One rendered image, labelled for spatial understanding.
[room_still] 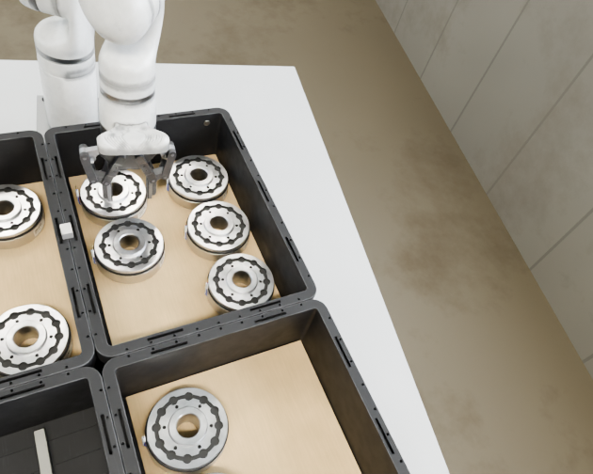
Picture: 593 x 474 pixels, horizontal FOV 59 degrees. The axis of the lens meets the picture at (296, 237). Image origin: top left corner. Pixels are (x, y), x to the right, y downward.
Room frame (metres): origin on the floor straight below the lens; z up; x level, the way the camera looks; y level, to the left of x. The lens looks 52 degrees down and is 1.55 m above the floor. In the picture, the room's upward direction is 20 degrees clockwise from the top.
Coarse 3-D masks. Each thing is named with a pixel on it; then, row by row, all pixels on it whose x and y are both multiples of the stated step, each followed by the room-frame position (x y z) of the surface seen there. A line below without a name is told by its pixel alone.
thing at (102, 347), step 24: (168, 120) 0.63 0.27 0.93; (48, 144) 0.49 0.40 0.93; (240, 144) 0.63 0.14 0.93; (264, 192) 0.55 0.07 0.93; (72, 216) 0.39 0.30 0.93; (72, 240) 0.35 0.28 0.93; (288, 240) 0.48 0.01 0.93; (312, 288) 0.41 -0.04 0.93; (96, 312) 0.27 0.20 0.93; (240, 312) 0.33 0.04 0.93; (264, 312) 0.35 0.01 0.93; (96, 336) 0.24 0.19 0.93; (168, 336) 0.27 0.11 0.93
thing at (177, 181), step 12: (192, 156) 0.63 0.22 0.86; (204, 156) 0.64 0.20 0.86; (180, 168) 0.60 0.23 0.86; (216, 168) 0.63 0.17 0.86; (180, 180) 0.57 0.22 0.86; (216, 180) 0.60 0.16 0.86; (180, 192) 0.54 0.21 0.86; (192, 192) 0.56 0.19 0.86; (204, 192) 0.56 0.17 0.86; (216, 192) 0.57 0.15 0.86
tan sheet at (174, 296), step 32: (160, 192) 0.56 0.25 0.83; (160, 224) 0.49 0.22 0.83; (192, 256) 0.45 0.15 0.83; (256, 256) 0.50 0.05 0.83; (128, 288) 0.36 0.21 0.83; (160, 288) 0.38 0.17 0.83; (192, 288) 0.40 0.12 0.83; (128, 320) 0.31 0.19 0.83; (160, 320) 0.33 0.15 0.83; (192, 320) 0.35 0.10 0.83
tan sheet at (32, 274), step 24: (48, 216) 0.43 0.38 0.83; (48, 240) 0.39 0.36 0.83; (0, 264) 0.33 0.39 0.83; (24, 264) 0.34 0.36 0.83; (48, 264) 0.35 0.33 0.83; (0, 288) 0.29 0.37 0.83; (24, 288) 0.31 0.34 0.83; (48, 288) 0.32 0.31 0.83; (0, 312) 0.26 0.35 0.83; (72, 336) 0.27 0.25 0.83
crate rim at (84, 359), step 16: (48, 160) 0.46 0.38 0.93; (48, 176) 0.44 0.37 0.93; (48, 192) 0.41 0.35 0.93; (64, 240) 0.35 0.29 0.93; (64, 256) 0.32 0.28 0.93; (64, 272) 0.30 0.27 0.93; (80, 304) 0.27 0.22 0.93; (80, 320) 0.25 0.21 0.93; (80, 336) 0.23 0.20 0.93; (48, 368) 0.18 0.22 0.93; (64, 368) 0.19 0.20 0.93; (0, 384) 0.15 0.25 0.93; (16, 384) 0.16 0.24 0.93
